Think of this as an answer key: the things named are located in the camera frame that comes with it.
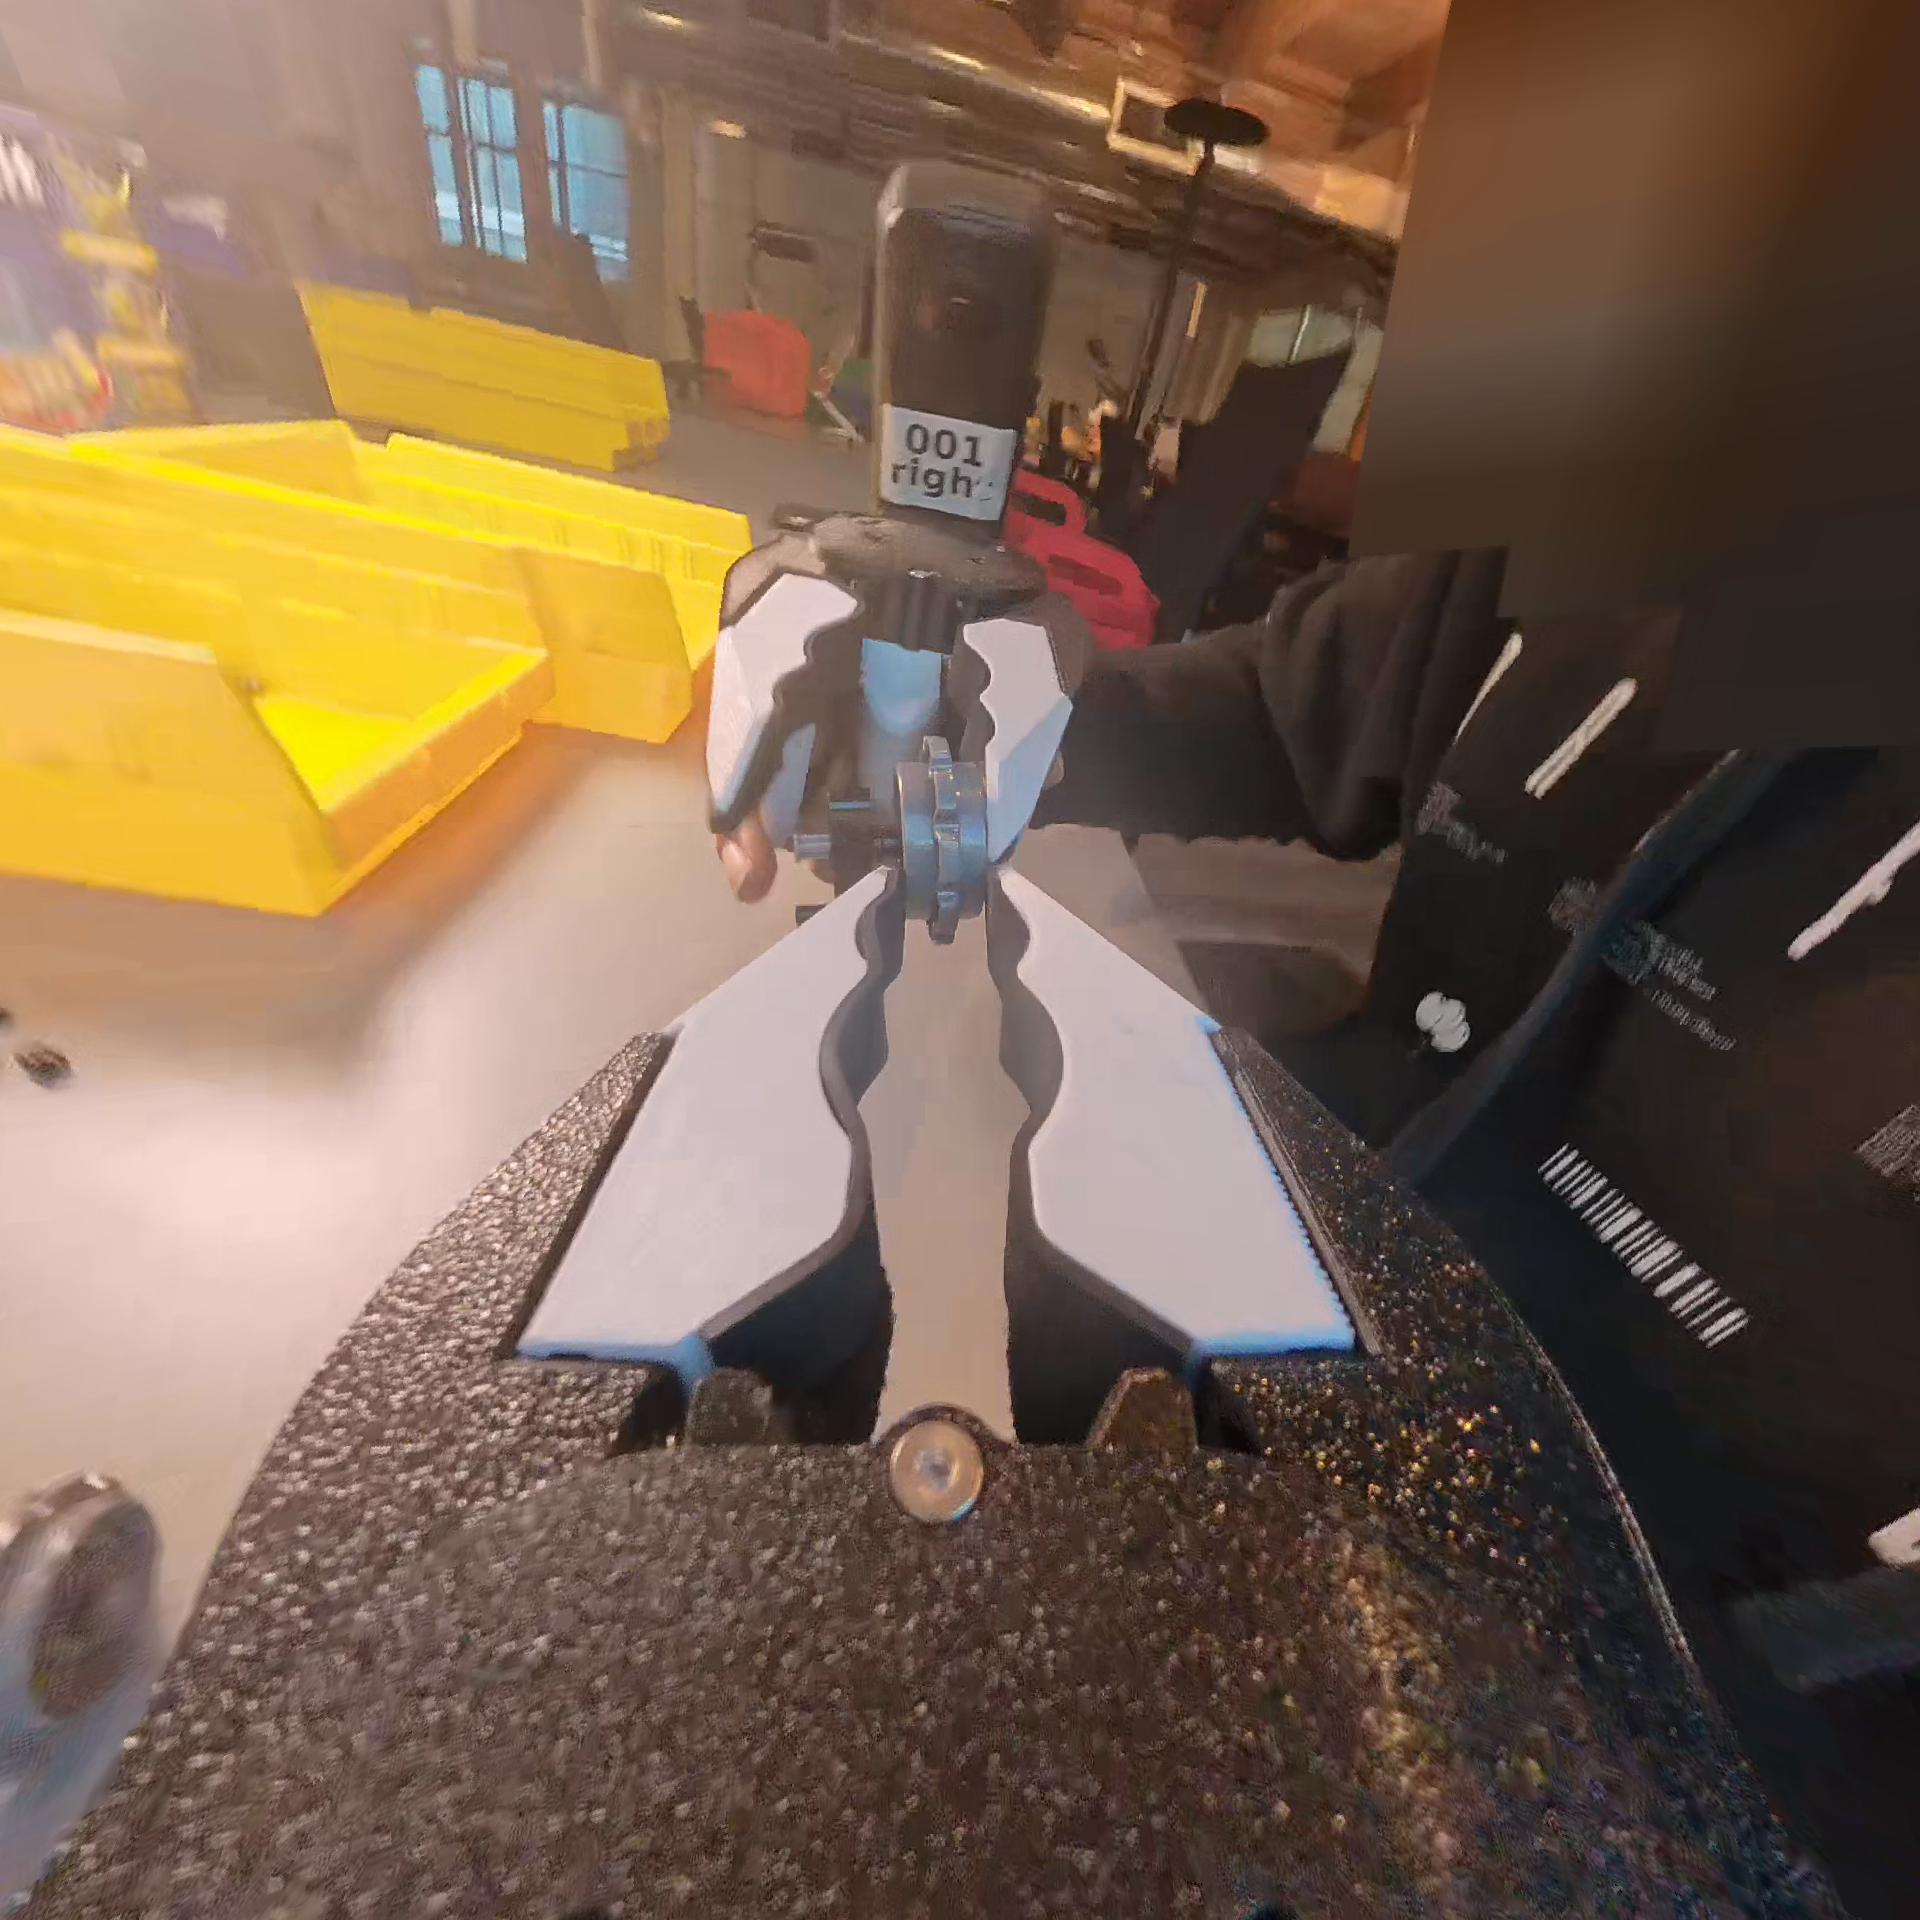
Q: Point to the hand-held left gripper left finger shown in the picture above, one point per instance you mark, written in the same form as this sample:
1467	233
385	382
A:
708	1201

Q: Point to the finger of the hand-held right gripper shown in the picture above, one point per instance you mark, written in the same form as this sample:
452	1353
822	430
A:
766	691
1028	721

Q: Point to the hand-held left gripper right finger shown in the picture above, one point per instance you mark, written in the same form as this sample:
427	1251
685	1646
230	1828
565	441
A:
1188	1201

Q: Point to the grey toothed brick wheel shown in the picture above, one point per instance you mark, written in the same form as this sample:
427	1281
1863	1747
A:
941	842

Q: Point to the thin black holed brick beam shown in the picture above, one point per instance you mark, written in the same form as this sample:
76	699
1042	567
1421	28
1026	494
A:
843	827

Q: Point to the yellow storage bin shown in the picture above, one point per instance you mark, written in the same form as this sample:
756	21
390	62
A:
181	751
481	375
452	557

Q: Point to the yellow toy brick vehicle model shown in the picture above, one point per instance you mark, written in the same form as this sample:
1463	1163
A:
61	1605

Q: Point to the person's right forearm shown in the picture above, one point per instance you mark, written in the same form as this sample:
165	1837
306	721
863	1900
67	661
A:
1292	708

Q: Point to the grey desk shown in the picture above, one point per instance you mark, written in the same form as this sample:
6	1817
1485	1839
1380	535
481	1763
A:
300	1201

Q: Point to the orange beanbag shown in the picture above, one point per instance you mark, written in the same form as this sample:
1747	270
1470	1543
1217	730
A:
757	366

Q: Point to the black stand lamp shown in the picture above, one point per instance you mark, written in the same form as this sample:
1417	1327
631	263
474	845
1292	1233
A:
1217	127

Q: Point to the building windows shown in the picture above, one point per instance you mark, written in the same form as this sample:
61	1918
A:
526	165

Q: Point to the person in black hoodie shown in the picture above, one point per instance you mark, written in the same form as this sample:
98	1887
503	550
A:
1681	1201

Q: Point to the small black brick piece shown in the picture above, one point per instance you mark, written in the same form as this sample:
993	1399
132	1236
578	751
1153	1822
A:
37	1057

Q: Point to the printed cardboard toy box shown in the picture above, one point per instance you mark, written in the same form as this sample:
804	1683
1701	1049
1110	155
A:
76	286

